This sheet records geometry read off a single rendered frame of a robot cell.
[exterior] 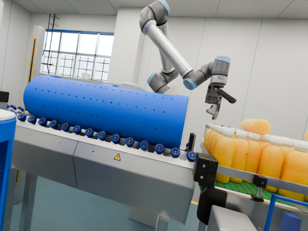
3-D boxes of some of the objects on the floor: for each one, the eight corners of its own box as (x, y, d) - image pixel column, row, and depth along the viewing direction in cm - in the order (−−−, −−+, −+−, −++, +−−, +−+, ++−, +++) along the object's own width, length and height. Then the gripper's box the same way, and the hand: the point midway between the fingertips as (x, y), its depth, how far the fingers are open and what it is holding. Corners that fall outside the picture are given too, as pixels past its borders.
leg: (24, 236, 109) (35, 157, 106) (30, 239, 107) (41, 159, 104) (15, 243, 103) (26, 160, 100) (21, 246, 102) (33, 162, 99)
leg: (1, 254, 95) (13, 164, 92) (8, 257, 94) (19, 166, 91) (-11, 263, 89) (1, 167, 86) (-4, 266, 88) (8, 169, 85)
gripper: (207, 85, 92) (201, 118, 93) (211, 81, 80) (203, 118, 81) (221, 87, 90) (214, 120, 91) (227, 83, 78) (219, 121, 79)
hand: (215, 118), depth 86 cm, fingers open, 5 cm apart
